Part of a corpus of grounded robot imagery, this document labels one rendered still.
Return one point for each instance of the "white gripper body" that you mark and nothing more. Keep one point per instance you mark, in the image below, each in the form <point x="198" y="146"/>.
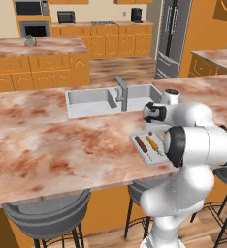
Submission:
<point x="157" y="126"/>

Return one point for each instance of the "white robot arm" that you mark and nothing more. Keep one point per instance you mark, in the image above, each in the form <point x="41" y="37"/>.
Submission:
<point x="189" y="193"/>

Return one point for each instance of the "grey rectangular plate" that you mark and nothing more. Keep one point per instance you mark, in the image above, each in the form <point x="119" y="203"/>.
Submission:
<point x="143" y="155"/>

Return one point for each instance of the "yellow corn cob on skewer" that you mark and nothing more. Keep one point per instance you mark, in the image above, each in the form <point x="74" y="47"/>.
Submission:
<point x="152" y="144"/>

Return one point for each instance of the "red sausage on skewer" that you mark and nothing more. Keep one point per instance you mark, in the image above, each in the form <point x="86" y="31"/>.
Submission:
<point x="141" y="144"/>

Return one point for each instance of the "grey tap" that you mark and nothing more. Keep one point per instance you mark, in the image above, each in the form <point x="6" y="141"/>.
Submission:
<point x="122" y="93"/>

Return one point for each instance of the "grey sink basin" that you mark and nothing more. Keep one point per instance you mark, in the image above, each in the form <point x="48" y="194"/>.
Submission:
<point x="92" y="105"/>

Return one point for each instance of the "orange side cupboard run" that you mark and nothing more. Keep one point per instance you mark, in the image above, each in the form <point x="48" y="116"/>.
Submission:
<point x="202" y="66"/>

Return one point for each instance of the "grey steel fridge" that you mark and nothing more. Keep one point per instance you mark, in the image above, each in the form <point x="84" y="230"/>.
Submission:
<point x="172" y="38"/>

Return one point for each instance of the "black coffee machine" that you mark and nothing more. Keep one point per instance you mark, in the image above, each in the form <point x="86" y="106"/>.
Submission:
<point x="136" y="15"/>

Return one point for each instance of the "grey hob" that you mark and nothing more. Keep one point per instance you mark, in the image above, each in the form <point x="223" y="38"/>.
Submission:
<point x="103" y="23"/>

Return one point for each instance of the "orange island cupboard run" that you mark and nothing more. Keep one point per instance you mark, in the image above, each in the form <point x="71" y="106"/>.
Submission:
<point x="38" y="72"/>

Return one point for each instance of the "black toaster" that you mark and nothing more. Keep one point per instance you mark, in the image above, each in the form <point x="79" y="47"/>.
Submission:
<point x="66" y="16"/>

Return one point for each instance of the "green kettle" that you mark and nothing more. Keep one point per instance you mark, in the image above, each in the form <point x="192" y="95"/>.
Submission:
<point x="30" y="40"/>

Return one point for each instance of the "black built-in oven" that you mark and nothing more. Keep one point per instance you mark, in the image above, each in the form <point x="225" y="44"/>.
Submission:
<point x="34" y="29"/>

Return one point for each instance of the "black microwave oven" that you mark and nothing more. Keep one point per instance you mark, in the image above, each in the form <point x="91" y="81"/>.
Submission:
<point x="30" y="7"/>

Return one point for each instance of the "white wall socket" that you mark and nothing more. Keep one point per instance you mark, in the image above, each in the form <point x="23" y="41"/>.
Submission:
<point x="124" y="14"/>

